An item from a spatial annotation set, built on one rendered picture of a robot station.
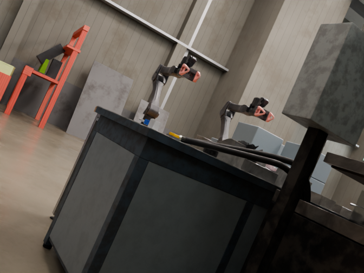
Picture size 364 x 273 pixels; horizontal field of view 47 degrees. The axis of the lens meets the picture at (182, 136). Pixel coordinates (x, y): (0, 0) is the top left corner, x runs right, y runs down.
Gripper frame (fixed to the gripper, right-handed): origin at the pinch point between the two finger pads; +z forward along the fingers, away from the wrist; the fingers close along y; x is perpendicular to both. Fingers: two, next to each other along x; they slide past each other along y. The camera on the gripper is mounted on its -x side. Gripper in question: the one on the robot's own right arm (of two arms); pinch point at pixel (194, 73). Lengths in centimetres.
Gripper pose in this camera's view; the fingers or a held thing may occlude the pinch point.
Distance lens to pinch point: 246.2
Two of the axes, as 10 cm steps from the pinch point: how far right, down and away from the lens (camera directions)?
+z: 4.0, 1.7, -9.0
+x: -4.1, 9.1, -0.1
